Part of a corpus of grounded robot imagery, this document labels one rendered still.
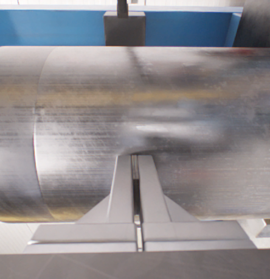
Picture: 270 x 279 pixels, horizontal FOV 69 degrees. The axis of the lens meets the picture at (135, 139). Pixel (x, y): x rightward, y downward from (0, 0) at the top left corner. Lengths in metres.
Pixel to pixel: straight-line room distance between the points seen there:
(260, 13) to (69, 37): 0.45
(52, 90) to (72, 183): 0.08
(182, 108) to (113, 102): 0.06
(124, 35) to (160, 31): 0.13
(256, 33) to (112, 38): 0.30
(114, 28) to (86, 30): 0.12
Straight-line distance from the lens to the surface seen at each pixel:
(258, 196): 0.22
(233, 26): 0.63
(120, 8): 0.46
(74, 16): 0.61
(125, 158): 0.15
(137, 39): 0.52
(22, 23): 0.66
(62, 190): 0.18
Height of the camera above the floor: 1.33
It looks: 2 degrees down
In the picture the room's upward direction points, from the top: 90 degrees counter-clockwise
